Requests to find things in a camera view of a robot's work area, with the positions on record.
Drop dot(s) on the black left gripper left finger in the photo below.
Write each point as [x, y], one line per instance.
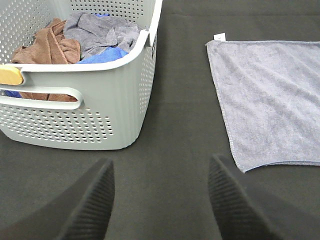
[81, 212]

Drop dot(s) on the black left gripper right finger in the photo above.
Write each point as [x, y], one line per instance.
[245, 211]

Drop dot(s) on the grey microfibre towel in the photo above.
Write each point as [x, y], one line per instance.
[269, 96]

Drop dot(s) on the blue towel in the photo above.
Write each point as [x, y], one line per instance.
[109, 54]

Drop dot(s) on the brown towel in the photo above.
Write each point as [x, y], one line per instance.
[49, 47]

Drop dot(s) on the grey towel in basket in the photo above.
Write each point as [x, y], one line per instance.
[96, 33]

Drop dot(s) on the grey perforated laundry basket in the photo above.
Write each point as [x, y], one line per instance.
[98, 106]

